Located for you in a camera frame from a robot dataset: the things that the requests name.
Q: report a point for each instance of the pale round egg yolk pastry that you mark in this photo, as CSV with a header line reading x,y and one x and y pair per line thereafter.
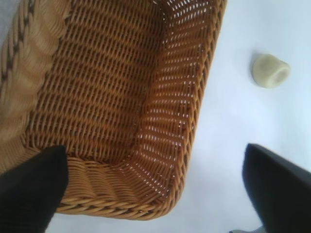
x,y
268,71

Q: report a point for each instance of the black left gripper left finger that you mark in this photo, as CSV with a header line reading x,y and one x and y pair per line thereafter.
x,y
31,194

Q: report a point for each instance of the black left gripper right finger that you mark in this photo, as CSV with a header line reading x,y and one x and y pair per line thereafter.
x,y
279,194

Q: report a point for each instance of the brown woven wicker basket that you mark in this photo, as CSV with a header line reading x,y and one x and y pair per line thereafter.
x,y
104,85

